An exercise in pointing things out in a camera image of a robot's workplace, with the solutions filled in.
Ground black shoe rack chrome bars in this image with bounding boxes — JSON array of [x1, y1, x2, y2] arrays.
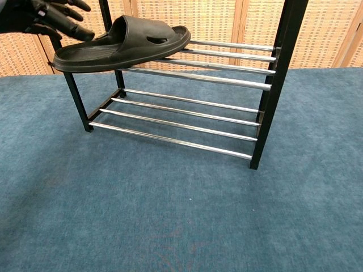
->
[[34, 0, 309, 171]]

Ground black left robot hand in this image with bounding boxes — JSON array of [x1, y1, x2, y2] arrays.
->
[[0, 0, 96, 42]]

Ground black rubber slipper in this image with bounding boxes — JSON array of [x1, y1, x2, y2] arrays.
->
[[53, 15, 192, 74]]

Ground blue carpet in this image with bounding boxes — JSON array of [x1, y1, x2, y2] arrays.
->
[[0, 66, 363, 272]]

